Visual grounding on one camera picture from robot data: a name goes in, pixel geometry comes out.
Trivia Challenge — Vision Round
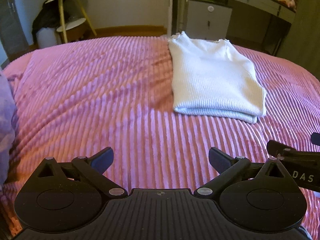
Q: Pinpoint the white ribbed knit sweater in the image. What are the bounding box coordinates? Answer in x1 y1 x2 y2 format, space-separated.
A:
168 32 267 124

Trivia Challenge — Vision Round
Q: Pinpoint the purple patterned cloth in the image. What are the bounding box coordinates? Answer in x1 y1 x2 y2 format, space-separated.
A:
0 71 16 187

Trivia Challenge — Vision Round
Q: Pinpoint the grey-green curtain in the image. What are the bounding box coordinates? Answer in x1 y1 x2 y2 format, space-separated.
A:
277 0 319 78

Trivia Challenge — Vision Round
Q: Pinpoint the white round bin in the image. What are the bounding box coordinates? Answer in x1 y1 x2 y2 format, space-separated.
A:
36 28 61 49

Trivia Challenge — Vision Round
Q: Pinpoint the white yellow-legged side table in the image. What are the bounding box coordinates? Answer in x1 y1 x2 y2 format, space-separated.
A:
44 0 97 43

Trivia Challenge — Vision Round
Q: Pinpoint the grey bedside cabinet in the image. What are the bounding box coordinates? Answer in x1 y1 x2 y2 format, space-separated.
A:
182 0 232 41

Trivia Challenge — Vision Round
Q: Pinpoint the black garment on table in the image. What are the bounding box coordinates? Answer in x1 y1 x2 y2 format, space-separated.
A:
31 3 60 42

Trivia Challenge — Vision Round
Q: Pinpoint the pink plush toy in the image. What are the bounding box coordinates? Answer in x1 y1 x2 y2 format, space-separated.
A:
286 0 298 10

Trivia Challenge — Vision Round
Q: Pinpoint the white tower fan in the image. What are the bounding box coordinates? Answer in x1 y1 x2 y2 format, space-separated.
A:
167 0 179 36

